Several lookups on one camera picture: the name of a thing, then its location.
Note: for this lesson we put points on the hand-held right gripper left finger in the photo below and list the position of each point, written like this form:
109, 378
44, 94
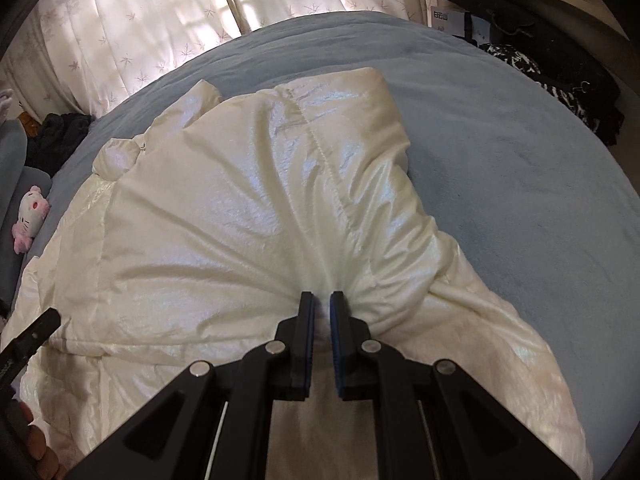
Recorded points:
306, 320

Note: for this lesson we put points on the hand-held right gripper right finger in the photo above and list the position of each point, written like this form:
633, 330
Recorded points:
337, 325

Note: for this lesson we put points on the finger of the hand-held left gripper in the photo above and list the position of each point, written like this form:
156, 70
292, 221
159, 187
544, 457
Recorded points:
35, 332

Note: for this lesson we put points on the white down jacket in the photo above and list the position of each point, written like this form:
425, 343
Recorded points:
225, 200

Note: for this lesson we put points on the person's left hand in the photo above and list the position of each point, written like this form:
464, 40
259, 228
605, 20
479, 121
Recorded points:
37, 440

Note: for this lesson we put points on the pink and white plush toy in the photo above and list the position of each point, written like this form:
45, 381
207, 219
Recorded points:
31, 212

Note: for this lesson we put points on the grey pillow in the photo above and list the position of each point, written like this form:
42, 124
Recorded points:
12, 170

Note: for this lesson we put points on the black bag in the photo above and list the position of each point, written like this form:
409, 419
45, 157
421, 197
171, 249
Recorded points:
57, 137
565, 55

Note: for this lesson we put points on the blue-grey bed blanket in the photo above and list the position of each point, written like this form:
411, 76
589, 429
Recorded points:
490, 170

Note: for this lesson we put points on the black and white patterned cloth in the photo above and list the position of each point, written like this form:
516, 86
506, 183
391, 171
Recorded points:
537, 77

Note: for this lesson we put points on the white cardboard box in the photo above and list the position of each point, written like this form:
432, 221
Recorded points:
447, 21

